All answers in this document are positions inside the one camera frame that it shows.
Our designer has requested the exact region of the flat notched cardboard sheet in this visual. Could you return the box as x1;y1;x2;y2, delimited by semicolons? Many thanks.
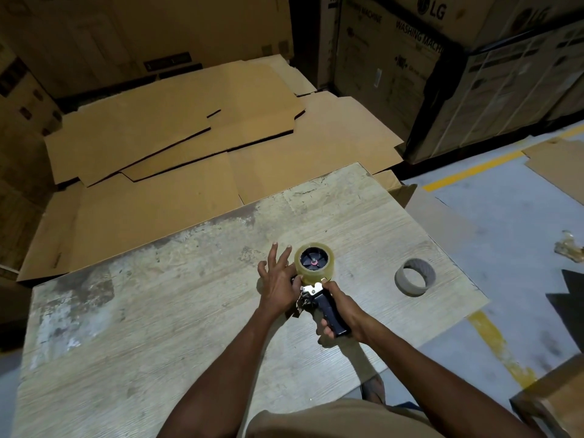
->
44;60;305;188

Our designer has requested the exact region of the person's left hand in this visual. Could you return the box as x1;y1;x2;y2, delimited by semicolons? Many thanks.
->
257;242;304;318

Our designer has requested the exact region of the brown wooden crate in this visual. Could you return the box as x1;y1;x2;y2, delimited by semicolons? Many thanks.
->
508;354;584;438

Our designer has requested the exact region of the person's left forearm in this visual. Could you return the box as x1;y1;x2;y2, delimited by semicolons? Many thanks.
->
157;308;287;438

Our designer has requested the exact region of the printed appliance cardboard box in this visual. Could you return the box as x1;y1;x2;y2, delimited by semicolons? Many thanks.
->
334;0;457;139

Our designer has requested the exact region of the person's right hand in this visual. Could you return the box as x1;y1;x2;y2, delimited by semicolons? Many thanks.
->
317;280;381;346

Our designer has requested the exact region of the stacked appliance cardboard box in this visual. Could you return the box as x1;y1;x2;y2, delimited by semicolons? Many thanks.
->
379;0;584;53

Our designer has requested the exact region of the flat large folded cardboard sheet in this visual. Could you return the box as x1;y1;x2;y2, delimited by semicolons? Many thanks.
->
17;152;245;284

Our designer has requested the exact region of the grey empty tape core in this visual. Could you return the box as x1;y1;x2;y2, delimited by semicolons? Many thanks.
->
394;257;437;297

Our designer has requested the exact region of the person's beige shirt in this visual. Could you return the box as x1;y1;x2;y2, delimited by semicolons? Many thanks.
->
245;398;446;438

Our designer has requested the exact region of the printed dark cardboard box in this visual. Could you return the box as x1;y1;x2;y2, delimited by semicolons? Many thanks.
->
0;41;64;138

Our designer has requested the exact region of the shadowed brown cardboard box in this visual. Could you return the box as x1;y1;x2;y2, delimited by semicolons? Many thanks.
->
0;132;57;272

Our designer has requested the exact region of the large plain cardboard box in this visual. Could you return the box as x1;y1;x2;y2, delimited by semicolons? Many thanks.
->
0;0;295;100

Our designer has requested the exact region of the cardboard piece on floor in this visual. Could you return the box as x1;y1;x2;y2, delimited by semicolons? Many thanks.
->
521;137;584;193

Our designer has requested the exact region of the flat small cardboard sheet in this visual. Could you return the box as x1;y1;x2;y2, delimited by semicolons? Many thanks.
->
249;54;318;97

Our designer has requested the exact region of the flat wide cardboard sheet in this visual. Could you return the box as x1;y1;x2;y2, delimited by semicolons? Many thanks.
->
120;90;405;206

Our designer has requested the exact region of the small cardboard flap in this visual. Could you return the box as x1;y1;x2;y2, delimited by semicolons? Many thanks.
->
372;170;418;208

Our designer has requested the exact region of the clear packing tape roll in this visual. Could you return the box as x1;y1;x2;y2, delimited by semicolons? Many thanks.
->
294;243;336;286

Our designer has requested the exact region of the black sheet scrap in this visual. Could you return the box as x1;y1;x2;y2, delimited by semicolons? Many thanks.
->
545;269;584;342

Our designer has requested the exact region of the crumpled clear tape scrap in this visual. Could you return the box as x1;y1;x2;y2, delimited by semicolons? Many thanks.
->
554;230;584;263

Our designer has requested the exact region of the black handheld tape dispenser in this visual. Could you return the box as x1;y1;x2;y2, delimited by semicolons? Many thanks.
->
287;248;353;339

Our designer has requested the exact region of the narrow tall cardboard box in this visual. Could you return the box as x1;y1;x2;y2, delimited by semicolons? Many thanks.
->
289;0;339;91

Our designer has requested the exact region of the person's right forearm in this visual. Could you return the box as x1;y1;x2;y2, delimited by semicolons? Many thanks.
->
363;315;534;438

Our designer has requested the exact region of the person's foot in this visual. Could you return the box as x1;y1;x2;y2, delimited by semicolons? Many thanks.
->
360;372;388;406

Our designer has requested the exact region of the plastic-wrapped appliance cardboard box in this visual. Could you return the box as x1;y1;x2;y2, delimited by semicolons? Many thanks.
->
404;23;584;165

